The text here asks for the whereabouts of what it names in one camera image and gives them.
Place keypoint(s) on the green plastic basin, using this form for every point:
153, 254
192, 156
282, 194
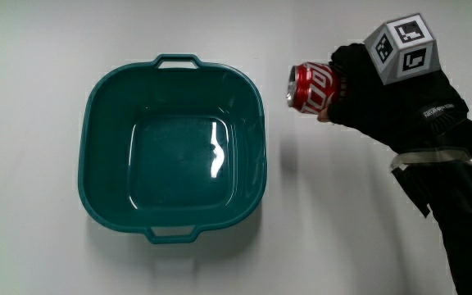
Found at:
109, 123

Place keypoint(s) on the white desk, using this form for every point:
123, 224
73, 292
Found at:
35, 123

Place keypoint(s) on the person's right forearm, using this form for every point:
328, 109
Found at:
465, 205

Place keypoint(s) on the red cola can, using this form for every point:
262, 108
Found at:
311, 88

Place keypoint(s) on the person's right hand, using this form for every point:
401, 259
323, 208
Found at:
383, 106

